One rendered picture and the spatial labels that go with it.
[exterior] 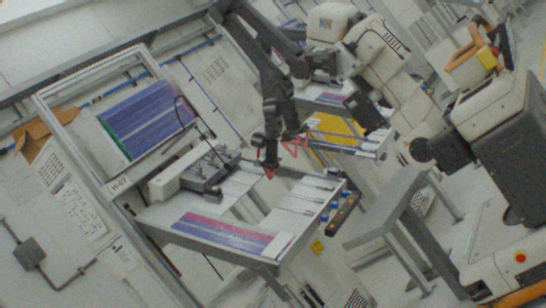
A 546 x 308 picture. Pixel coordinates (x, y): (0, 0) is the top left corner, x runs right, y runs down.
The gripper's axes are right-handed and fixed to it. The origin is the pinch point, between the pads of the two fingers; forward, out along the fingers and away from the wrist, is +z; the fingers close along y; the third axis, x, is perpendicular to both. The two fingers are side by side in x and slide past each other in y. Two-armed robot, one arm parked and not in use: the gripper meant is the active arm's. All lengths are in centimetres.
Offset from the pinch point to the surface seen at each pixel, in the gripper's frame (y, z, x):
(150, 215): 53, 2, -31
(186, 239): 60, 1, -7
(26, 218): 22, 74, -169
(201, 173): 22.5, -6.3, -24.0
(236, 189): 17.5, 0.1, -8.3
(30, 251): 38, 83, -149
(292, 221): 30.2, -1.8, 25.8
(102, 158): 50, -16, -59
